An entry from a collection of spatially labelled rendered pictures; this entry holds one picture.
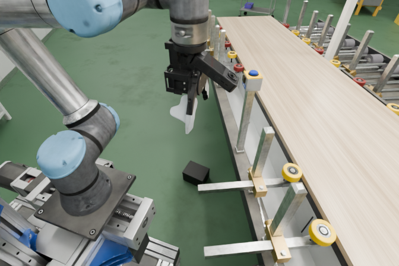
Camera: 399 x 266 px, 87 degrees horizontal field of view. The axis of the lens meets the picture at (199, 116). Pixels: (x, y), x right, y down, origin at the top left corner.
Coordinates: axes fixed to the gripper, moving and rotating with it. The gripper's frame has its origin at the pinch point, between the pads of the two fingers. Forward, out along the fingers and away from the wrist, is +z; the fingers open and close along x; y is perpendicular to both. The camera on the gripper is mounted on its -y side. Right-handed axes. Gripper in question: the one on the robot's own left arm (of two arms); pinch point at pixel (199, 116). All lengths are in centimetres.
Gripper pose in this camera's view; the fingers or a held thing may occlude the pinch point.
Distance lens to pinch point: 56.5
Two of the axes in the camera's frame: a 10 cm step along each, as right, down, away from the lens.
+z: 0.0, 7.7, 6.4
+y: -9.5, -2.0, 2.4
